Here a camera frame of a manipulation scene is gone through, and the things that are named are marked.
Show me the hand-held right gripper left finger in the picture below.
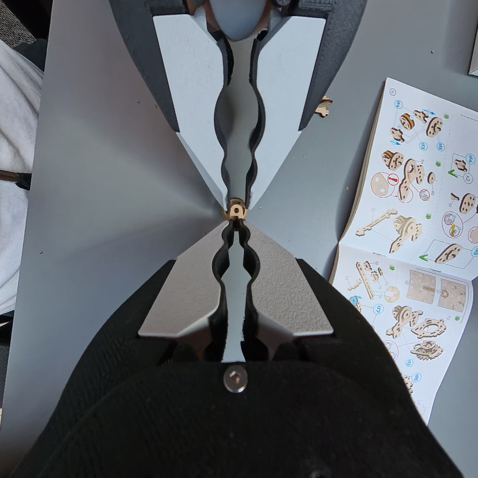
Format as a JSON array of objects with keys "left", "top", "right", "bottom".
[{"left": 137, "top": 220, "right": 241, "bottom": 362}]

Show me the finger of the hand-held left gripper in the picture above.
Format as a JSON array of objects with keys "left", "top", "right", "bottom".
[
  {"left": 152, "top": 13, "right": 235, "bottom": 210},
  {"left": 246, "top": 15, "right": 327, "bottom": 211}
]

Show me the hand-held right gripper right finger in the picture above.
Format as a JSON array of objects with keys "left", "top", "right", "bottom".
[{"left": 238, "top": 220, "right": 335, "bottom": 362}]

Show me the small wooden wheel piece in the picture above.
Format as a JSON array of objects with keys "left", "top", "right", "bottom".
[{"left": 223, "top": 198, "right": 248, "bottom": 222}]

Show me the person's white shirt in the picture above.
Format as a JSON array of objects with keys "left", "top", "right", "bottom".
[{"left": 0, "top": 39, "right": 45, "bottom": 314}]

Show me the open instruction booklet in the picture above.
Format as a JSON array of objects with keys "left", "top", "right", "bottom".
[{"left": 329, "top": 77, "right": 478, "bottom": 426}]

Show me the black drawstring cord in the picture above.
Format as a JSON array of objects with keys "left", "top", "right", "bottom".
[{"left": 0, "top": 170, "right": 32, "bottom": 191}]

